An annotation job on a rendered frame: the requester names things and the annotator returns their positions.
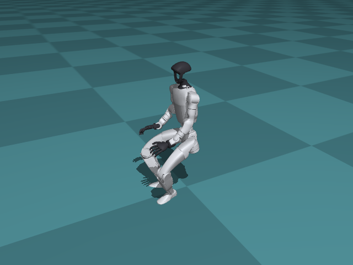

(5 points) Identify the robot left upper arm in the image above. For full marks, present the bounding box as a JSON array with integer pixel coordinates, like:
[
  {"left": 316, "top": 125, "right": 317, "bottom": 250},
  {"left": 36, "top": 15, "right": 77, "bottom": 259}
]
[{"left": 182, "top": 91, "right": 200, "bottom": 127}]

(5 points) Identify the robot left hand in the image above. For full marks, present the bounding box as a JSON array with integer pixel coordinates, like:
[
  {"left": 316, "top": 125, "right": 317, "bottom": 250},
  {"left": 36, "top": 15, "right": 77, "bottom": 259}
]
[{"left": 149, "top": 140, "right": 176, "bottom": 157}]

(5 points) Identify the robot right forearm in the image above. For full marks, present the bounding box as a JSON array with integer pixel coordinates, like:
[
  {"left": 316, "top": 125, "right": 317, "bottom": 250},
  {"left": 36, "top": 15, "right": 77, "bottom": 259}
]
[{"left": 156, "top": 109, "right": 172, "bottom": 129}]

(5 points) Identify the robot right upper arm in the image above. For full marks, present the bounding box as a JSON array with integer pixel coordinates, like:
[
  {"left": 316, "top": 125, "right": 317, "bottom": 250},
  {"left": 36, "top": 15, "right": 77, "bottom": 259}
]
[{"left": 168, "top": 84, "right": 176, "bottom": 114}]

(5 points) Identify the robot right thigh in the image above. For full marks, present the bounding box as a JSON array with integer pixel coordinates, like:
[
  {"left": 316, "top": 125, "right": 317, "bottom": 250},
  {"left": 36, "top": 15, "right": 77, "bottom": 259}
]
[{"left": 141, "top": 128, "right": 181, "bottom": 158}]

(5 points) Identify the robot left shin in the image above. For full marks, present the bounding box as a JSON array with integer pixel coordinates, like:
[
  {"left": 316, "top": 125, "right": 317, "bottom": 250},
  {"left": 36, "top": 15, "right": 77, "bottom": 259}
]
[{"left": 157, "top": 172, "right": 174, "bottom": 195}]

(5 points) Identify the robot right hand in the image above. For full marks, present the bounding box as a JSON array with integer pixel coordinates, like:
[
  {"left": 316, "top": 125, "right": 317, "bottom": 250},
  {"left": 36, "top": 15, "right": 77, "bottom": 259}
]
[{"left": 139, "top": 123, "right": 160, "bottom": 135}]

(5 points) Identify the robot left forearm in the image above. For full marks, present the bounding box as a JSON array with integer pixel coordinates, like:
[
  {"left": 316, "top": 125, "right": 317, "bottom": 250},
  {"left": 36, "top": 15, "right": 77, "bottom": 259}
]
[{"left": 169, "top": 120, "right": 192, "bottom": 145}]

